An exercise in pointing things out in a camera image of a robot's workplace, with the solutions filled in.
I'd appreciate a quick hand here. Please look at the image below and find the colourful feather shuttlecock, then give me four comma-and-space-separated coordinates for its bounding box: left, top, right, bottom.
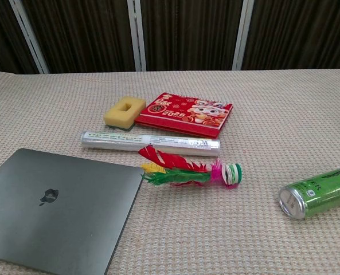
138, 144, 244, 190

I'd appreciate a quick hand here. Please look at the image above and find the clear plastic wrap roll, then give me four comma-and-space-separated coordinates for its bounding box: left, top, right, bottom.
81, 130, 221, 158

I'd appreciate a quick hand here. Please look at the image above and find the red 2026 desk calendar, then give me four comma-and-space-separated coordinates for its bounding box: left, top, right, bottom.
134, 92, 234, 139

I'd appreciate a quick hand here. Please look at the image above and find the yellow sponge with green base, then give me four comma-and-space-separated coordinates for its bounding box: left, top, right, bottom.
104, 96, 146, 132

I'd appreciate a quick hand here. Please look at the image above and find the beige woven tablecloth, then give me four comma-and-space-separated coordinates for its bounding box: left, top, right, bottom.
0, 68, 340, 275

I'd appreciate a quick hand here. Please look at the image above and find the grey closed laptop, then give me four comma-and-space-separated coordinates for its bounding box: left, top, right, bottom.
0, 147, 146, 275

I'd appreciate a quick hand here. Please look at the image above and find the green drink can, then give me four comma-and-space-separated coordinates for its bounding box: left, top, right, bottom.
278, 166, 340, 221

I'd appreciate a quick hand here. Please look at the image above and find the grey aluminium frame extrusion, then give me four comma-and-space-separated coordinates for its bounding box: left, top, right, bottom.
9, 0, 49, 74
126, 0, 147, 72
232, 0, 255, 71

